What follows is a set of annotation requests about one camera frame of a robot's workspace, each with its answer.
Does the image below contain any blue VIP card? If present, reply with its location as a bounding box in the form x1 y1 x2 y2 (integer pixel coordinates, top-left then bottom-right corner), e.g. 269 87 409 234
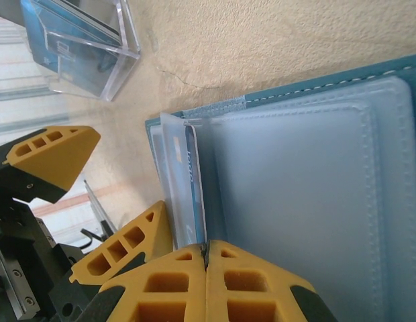
19 0 123 93
172 124 209 248

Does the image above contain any black plastic card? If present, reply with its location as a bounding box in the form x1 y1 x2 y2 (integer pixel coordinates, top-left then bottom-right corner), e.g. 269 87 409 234
0 0 26 25

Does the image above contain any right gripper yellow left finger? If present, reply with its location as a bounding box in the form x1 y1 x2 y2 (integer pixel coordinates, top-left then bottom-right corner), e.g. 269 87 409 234
90 246 208 322

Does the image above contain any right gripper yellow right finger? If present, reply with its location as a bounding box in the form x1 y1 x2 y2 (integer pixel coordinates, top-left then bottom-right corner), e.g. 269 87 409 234
207 239 340 322

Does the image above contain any blue leather card holder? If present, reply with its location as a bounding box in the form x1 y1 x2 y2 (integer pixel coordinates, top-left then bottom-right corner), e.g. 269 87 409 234
144 52 416 322

